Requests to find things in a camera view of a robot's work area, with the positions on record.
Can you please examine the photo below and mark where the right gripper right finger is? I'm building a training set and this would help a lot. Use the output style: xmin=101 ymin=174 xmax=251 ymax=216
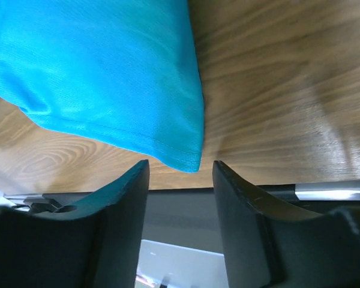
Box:
xmin=212 ymin=161 xmax=360 ymax=287

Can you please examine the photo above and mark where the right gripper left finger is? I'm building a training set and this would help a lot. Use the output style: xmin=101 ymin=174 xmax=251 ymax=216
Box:
xmin=0 ymin=160 xmax=149 ymax=287

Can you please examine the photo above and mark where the teal t shirt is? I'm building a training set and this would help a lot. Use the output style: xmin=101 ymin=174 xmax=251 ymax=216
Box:
xmin=0 ymin=1 xmax=204 ymax=173

